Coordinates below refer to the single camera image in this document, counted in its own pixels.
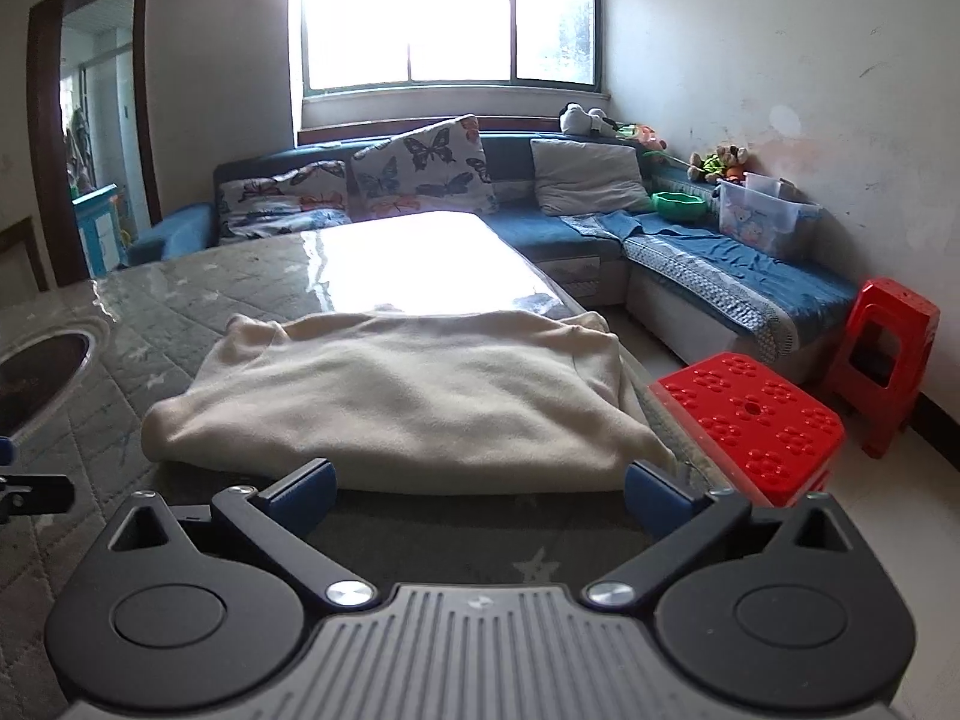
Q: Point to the blue cabinet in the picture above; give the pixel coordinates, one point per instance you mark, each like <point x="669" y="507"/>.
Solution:
<point x="94" y="232"/>

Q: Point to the green bowl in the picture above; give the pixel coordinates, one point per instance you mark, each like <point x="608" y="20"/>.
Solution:
<point x="679" y="206"/>

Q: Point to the blue sofa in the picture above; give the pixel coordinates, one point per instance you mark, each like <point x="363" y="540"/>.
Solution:
<point x="510" y="157"/>

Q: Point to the black and white plush toy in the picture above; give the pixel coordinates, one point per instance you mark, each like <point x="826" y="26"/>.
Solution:
<point x="585" y="120"/>

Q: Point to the orange plush toy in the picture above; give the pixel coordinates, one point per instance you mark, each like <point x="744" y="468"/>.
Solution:
<point x="649" y="139"/>

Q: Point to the dark wooden door frame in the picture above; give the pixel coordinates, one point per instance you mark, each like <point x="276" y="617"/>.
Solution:
<point x="43" y="127"/>

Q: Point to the round table hot plate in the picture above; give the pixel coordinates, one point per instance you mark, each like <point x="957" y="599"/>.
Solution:
<point x="37" y="367"/>

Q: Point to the low red plastic stool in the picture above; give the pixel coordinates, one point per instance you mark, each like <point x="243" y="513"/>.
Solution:
<point x="750" y="405"/>

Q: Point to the clear plastic storage box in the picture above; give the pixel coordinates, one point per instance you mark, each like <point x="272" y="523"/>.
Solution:
<point x="757" y="221"/>

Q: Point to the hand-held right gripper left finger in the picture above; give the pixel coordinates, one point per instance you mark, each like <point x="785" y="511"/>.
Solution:
<point x="307" y="484"/>

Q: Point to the window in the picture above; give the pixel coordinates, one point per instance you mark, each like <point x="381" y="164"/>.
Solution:
<point x="450" y="15"/>

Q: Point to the green and brown plush toy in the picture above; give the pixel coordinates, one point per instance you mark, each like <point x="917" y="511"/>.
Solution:
<point x="720" y="163"/>

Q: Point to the cream sweater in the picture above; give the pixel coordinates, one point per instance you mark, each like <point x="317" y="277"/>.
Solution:
<point x="412" y="405"/>

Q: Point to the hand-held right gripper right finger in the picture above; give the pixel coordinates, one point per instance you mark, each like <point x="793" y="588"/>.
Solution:
<point x="652" y="487"/>

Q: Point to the grey pillow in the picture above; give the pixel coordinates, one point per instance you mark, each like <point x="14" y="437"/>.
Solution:
<point x="589" y="176"/>

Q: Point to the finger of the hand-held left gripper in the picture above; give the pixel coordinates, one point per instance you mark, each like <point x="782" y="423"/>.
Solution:
<point x="37" y="493"/>

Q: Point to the butterfly print pillow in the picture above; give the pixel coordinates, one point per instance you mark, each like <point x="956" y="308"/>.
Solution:
<point x="420" y="165"/>
<point x="285" y="199"/>

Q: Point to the blue sofa blanket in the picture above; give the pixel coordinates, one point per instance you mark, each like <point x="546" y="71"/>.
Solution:
<point x="712" y="262"/>

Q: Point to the tall red plastic stool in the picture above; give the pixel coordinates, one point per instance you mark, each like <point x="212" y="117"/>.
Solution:
<point x="900" y="307"/>

